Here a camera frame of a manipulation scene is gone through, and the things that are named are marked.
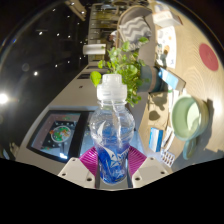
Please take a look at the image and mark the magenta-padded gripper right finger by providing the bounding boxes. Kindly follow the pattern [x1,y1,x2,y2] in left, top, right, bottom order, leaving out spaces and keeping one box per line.
[126,145,169,189]

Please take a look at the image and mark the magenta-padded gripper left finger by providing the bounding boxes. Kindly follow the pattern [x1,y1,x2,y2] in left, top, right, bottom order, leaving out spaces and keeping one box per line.
[57,146,100,189]

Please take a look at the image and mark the clear blue-labelled drink bottle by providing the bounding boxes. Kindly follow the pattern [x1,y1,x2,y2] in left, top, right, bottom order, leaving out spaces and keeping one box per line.
[89,73,136,185]

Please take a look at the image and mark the pill blister pack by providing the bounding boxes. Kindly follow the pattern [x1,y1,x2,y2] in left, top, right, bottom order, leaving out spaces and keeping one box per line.
[159,148,177,168]

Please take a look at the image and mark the small blue white box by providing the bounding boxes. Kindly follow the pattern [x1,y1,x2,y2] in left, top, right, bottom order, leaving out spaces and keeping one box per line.
[148,127,164,153]

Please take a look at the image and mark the white teal tube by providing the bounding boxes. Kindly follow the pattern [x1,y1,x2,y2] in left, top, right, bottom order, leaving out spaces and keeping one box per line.
[161,126,174,151]

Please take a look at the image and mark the pale green ceramic mug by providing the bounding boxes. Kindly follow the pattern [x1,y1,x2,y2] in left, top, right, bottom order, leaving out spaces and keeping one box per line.
[170,95,210,161]

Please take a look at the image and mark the light blue carton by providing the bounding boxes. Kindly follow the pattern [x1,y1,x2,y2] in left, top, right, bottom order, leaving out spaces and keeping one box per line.
[159,67,187,93]

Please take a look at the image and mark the ceiling lights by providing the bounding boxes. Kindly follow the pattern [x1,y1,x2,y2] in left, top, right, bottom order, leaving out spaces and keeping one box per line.
[0,8,78,106]

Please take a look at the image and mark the green potted plant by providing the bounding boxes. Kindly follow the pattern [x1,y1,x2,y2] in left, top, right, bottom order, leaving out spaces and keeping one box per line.
[89,37,164,108]

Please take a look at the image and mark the grey curved sofa bench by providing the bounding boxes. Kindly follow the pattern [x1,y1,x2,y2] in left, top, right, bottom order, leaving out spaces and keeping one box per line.
[114,4,158,101]

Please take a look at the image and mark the white cylindrical column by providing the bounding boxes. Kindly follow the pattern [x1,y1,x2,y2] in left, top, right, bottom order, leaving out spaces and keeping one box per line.
[82,43,107,56]

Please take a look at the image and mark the flat round red coaster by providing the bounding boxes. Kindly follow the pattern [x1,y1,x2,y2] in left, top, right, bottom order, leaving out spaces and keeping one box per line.
[198,42,220,72]

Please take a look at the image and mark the grey zigzag cushion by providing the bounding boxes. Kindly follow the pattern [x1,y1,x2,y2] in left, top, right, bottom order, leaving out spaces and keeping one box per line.
[118,15,153,44]

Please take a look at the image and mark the white box with orange print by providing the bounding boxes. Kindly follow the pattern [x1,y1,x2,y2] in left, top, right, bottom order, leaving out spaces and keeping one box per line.
[151,9,184,29]

